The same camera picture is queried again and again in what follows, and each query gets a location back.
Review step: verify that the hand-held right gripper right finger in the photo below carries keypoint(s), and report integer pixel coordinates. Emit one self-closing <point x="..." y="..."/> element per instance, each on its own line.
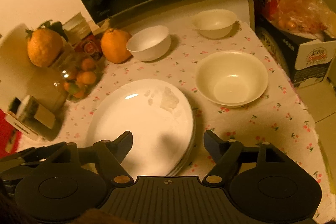
<point x="210" y="142"/>

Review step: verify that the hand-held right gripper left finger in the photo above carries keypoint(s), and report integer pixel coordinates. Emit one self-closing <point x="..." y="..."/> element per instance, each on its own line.
<point x="127" y="144"/>

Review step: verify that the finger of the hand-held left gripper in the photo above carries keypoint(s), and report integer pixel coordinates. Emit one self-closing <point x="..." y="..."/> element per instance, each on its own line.
<point x="42" y="153"/>

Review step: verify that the stack of white plates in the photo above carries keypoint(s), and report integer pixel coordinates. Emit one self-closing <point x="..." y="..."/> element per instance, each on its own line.
<point x="144" y="121"/>

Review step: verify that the cream bowl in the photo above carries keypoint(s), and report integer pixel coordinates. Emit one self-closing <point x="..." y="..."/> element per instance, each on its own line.
<point x="231" y="77"/>
<point x="214" y="27"/>

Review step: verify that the white bowl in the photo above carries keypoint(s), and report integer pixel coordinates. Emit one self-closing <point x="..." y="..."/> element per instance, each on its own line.
<point x="149" y="48"/>

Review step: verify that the cherry print tablecloth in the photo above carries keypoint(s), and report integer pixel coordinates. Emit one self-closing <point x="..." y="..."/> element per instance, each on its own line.
<point x="236" y="129"/>

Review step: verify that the glass jar with kumquats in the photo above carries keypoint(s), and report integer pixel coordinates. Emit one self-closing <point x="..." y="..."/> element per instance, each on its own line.
<point x="78" y="77"/>

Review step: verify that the red can with metal lid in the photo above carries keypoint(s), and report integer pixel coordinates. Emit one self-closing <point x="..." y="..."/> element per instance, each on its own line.
<point x="90" y="48"/>

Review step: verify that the large orange with leaves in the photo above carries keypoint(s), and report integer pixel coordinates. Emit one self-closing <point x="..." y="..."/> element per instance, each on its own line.
<point x="44" y="48"/>

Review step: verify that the stack of paper cups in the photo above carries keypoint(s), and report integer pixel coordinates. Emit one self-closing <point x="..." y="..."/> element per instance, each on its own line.
<point x="77" y="26"/>

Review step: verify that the black and white carton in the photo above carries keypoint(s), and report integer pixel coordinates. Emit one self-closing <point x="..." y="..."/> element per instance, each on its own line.
<point x="312" y="61"/>

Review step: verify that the clear plastic bag of oranges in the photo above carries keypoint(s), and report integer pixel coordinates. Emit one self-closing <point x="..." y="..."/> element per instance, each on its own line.
<point x="309" y="11"/>

